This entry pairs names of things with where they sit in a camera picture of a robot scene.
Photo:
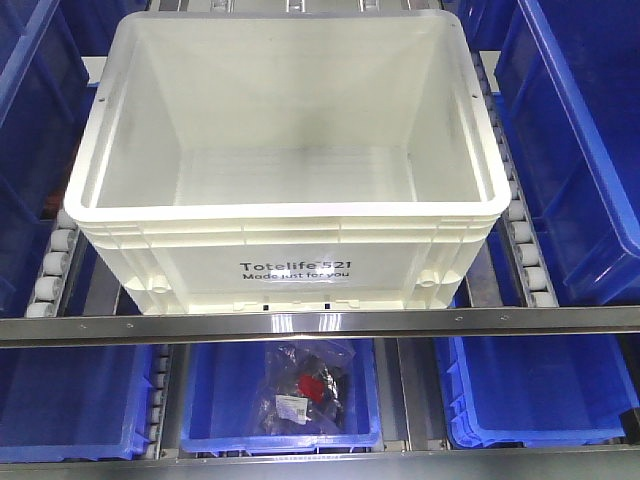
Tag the white plastic Totelife tote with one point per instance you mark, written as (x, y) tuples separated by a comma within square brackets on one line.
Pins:
[(236, 163)]

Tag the blue bin lower middle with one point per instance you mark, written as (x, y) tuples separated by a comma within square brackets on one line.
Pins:
[(222, 383)]

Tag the blue bin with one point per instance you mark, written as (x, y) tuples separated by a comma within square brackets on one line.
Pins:
[(222, 383), (569, 77), (43, 80), (88, 403), (538, 391)]

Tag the blue bin lower right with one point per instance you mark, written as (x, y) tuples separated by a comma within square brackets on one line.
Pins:
[(538, 391)]

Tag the blue bin upper right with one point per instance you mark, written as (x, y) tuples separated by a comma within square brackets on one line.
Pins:
[(569, 77)]

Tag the blue bin lower left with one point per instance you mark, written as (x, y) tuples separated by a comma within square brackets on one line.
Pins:
[(88, 403)]

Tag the blue bin upper left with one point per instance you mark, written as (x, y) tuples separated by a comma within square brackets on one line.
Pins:
[(43, 80)]

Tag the clear bag of parts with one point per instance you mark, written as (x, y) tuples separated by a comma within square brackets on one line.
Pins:
[(304, 389)]

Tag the lower roller track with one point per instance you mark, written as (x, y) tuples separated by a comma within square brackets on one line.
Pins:
[(159, 378)]

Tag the right white roller track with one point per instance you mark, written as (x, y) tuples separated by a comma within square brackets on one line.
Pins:
[(516, 227)]

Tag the white roller track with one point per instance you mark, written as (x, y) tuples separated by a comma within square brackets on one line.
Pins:
[(516, 227), (49, 286)]

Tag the left white roller track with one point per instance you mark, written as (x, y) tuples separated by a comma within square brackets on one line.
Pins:
[(49, 286)]

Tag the steel shelf front rail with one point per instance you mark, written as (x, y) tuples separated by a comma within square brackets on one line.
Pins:
[(266, 326)]

